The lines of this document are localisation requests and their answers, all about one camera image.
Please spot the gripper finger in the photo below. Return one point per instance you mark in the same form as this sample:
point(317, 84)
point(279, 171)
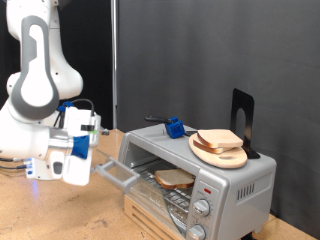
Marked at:
point(105, 132)

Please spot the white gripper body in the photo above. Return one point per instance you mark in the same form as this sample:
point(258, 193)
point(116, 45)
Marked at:
point(78, 120)

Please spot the spatula with blue block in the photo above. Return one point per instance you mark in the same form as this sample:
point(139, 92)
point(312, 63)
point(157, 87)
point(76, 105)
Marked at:
point(175, 128)

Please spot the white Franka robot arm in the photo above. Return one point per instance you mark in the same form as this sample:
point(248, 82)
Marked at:
point(33, 83)

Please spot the silver oven knob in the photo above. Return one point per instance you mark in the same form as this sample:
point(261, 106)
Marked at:
point(196, 232)
point(202, 208)

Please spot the silver toaster oven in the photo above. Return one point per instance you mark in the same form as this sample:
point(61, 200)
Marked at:
point(233, 186)

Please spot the vertical metal pole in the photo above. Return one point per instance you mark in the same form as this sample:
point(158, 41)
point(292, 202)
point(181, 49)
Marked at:
point(114, 66)

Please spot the round wooden board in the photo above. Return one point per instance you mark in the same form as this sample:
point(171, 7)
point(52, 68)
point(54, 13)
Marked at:
point(226, 160)

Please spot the black metal bookend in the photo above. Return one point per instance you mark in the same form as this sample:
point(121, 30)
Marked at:
point(241, 100)

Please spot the wrist camera on blue mount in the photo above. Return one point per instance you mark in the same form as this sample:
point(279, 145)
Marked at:
point(80, 146)

